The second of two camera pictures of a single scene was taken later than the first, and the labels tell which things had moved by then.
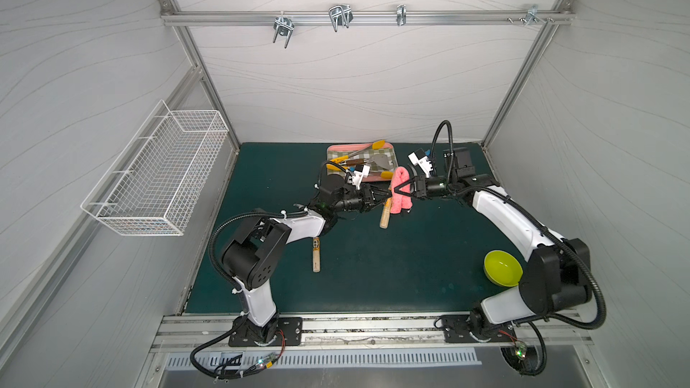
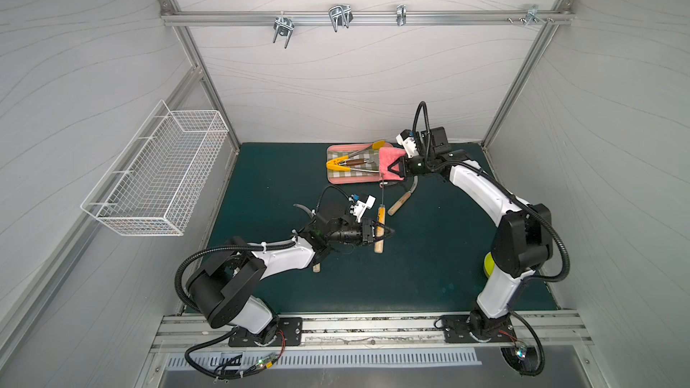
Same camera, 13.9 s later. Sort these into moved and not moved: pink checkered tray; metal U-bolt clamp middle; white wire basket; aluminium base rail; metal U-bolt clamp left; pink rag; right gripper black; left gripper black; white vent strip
Moved: pink rag; left gripper black; right gripper black
Not moved: metal U-bolt clamp middle; aluminium base rail; white wire basket; white vent strip; pink checkered tray; metal U-bolt clamp left
